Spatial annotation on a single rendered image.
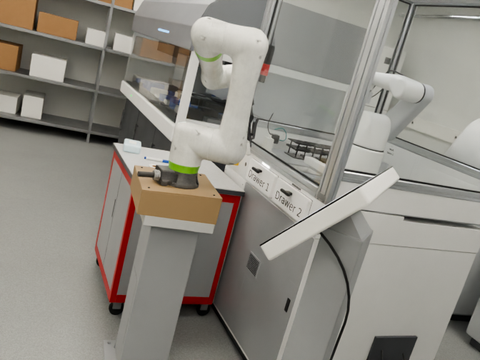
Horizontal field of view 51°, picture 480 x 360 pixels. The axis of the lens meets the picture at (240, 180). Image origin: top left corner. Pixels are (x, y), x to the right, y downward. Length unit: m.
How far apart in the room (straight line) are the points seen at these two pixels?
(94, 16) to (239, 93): 4.61
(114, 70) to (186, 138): 4.52
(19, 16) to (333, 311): 5.02
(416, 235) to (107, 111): 4.79
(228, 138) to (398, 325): 1.26
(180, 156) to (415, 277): 1.23
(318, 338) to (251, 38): 1.02
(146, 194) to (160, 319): 0.58
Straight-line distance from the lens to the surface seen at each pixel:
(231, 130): 1.89
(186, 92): 3.06
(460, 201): 2.46
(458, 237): 2.55
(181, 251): 2.04
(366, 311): 2.40
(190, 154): 1.94
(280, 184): 2.27
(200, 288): 2.74
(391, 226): 2.24
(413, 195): 2.25
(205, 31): 1.84
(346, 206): 1.23
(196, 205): 1.93
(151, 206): 1.90
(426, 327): 2.71
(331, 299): 1.50
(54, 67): 5.92
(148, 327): 2.20
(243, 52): 1.83
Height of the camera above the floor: 1.43
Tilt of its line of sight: 14 degrees down
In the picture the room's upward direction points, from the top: 15 degrees clockwise
